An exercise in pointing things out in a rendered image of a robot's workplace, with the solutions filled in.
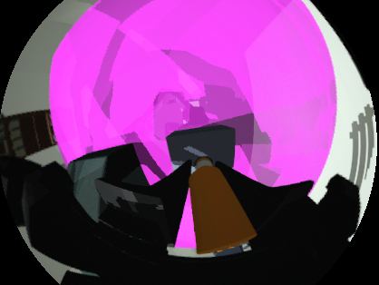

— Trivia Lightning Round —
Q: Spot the orange marker with white band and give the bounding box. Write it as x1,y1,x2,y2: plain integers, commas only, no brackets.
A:
196,157,212,170

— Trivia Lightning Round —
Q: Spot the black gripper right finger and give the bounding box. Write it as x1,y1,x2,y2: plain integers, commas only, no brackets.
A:
214,162,315,233

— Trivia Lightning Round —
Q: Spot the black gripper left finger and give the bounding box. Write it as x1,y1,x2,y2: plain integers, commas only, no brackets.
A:
94,160,192,248

